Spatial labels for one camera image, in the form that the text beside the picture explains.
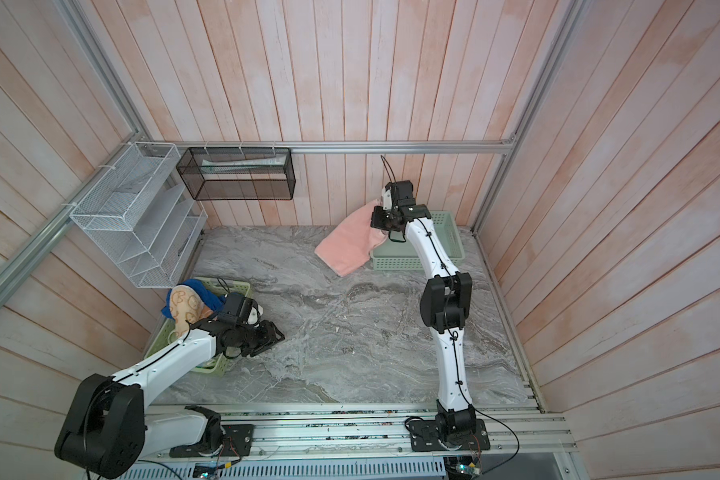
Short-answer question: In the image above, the mint green plastic basket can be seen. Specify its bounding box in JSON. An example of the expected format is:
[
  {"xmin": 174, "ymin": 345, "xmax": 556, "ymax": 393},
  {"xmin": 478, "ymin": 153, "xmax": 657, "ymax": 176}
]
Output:
[{"xmin": 370, "ymin": 211, "xmax": 465, "ymax": 271}]

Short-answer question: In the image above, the pink towel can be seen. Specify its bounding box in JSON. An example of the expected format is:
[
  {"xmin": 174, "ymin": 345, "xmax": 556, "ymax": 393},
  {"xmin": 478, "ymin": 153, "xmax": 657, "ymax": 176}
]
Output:
[{"xmin": 315, "ymin": 200, "xmax": 387, "ymax": 277}]

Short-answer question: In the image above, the yellow-green plastic basket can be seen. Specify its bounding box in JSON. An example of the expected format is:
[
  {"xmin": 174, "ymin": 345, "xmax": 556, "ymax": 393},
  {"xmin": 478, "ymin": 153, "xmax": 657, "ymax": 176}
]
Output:
[{"xmin": 144, "ymin": 277, "xmax": 252, "ymax": 376}]

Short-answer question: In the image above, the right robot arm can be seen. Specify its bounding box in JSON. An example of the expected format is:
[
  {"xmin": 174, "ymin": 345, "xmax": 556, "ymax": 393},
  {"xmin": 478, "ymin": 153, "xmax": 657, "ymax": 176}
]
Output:
[{"xmin": 371, "ymin": 180, "xmax": 477, "ymax": 444}]

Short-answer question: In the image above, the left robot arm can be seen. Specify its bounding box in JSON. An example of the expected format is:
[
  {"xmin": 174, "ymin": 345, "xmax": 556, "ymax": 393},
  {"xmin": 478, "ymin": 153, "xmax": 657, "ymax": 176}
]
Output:
[{"xmin": 54, "ymin": 282, "xmax": 285, "ymax": 479}]

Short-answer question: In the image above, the blue towel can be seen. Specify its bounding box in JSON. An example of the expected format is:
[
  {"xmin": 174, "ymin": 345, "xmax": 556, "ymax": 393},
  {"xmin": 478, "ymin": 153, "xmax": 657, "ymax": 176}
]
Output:
[{"xmin": 161, "ymin": 279, "xmax": 226, "ymax": 319}]

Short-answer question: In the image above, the orange patterned cream towel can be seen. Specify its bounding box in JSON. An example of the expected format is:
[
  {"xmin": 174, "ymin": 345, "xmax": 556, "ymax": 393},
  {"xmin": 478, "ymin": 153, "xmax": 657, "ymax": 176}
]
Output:
[{"xmin": 167, "ymin": 285, "xmax": 213, "ymax": 339}]

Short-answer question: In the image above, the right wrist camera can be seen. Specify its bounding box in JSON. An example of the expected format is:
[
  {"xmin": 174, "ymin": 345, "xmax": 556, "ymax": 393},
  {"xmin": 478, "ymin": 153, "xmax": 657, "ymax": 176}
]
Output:
[{"xmin": 381, "ymin": 184, "xmax": 393, "ymax": 211}]

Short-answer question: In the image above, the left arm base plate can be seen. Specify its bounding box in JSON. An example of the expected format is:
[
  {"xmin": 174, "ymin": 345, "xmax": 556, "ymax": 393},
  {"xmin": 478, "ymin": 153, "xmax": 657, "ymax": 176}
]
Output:
[{"xmin": 169, "ymin": 424, "xmax": 255, "ymax": 458}]

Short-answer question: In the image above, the white wire mesh shelf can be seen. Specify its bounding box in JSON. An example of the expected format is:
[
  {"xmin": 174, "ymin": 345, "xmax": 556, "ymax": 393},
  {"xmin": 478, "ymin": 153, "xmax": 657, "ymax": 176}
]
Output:
[{"xmin": 71, "ymin": 142, "xmax": 207, "ymax": 289}]

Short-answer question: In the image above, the black mesh wall basket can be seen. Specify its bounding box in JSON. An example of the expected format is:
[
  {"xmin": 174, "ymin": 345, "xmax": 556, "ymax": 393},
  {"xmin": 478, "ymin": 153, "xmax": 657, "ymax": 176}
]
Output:
[{"xmin": 177, "ymin": 146, "xmax": 296, "ymax": 201}]

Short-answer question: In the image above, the horizontal aluminium wall rail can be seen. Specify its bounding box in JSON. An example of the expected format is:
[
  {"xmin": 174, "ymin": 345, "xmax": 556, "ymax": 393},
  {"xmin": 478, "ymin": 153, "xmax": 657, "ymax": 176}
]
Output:
[{"xmin": 134, "ymin": 139, "xmax": 514, "ymax": 155}]

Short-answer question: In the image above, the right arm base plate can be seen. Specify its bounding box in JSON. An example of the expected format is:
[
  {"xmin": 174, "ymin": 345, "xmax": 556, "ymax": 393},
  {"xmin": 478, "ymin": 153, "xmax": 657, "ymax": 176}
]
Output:
[{"xmin": 404, "ymin": 416, "xmax": 491, "ymax": 452}]

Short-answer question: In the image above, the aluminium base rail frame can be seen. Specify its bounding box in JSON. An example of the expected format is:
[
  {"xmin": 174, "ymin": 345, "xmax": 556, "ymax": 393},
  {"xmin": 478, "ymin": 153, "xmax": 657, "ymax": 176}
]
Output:
[{"xmin": 77, "ymin": 401, "xmax": 589, "ymax": 480}]

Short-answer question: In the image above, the left aluminium wall rail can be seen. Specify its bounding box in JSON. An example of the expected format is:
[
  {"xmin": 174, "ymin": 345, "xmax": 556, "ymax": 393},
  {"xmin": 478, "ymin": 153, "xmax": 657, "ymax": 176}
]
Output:
[{"xmin": 0, "ymin": 131, "xmax": 145, "ymax": 310}]

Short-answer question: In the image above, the right aluminium corner rail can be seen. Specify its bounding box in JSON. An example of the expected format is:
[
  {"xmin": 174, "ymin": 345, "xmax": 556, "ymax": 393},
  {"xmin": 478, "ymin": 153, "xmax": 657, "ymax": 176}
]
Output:
[{"xmin": 470, "ymin": 1, "xmax": 590, "ymax": 235}]

